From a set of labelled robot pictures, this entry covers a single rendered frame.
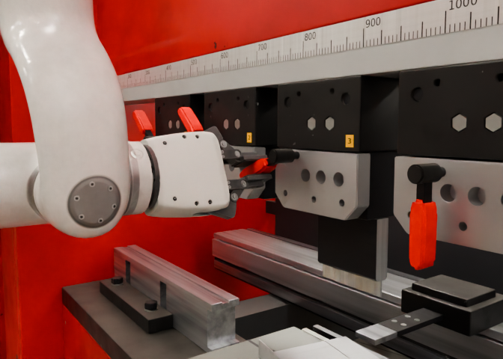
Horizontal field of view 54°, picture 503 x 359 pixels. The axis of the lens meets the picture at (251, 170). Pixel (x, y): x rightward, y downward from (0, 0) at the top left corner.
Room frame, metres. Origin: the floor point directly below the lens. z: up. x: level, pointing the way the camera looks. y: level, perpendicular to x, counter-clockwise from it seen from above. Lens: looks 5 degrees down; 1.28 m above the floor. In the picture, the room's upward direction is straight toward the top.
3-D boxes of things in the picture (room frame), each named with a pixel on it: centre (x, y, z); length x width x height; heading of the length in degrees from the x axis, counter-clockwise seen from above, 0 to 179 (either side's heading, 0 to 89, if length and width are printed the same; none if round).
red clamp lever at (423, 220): (0.45, -0.16, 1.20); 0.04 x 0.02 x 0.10; 125
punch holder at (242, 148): (0.80, 0.01, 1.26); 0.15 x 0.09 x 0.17; 35
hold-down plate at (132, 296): (1.07, 0.27, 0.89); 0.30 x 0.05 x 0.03; 35
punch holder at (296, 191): (0.63, -0.11, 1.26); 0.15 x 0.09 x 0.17; 35
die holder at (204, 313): (1.06, 0.19, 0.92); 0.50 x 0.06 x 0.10; 35
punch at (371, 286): (0.61, -0.13, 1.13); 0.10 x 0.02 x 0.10; 35
